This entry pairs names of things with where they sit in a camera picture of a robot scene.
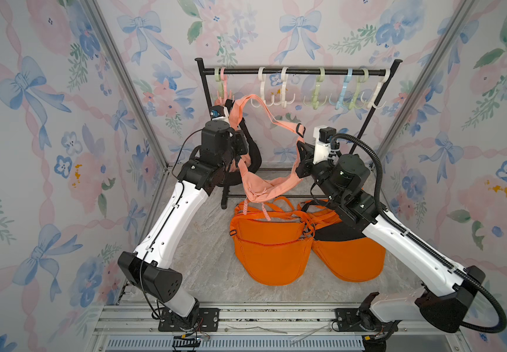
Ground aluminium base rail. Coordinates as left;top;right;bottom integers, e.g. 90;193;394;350
86;302;471;351

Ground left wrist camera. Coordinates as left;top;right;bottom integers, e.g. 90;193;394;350
210;105;229;123

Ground green plastic hook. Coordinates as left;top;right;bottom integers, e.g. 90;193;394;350
303;67;328;110
348;67;369;110

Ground pink bag with buckle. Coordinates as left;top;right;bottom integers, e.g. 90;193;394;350
229;94;306;203

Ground black corrugated cable conduit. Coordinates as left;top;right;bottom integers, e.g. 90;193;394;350
330;133;507;334

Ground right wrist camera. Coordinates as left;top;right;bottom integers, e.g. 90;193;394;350
313;126;337;164

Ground orange bag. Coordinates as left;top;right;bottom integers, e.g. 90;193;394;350
229;197;315;245
297;200;386;282
229;197;316;287

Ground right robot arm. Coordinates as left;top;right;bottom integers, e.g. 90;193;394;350
296;133;507;333

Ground black metal clothes rack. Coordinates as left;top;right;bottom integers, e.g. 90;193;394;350
194;57;403;210

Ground blue plastic hook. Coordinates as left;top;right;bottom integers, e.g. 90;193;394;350
330;68;353;110

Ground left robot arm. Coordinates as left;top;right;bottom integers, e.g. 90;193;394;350
118;120;251;331

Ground white hook far right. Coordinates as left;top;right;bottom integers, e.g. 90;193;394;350
365;68;391;109

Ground pink plastic hook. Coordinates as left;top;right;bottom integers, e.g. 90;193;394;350
219;67;233;104

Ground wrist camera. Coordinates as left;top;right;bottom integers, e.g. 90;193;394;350
313;126;337;164
210;105;229;123

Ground white plastic hook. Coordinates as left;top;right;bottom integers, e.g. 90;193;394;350
270;67;295;109
257;67;267;105

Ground pale green hook far left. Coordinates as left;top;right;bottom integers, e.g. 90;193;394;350
215;67;223;105

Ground black strap bag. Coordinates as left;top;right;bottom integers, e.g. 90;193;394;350
305;204;364;242

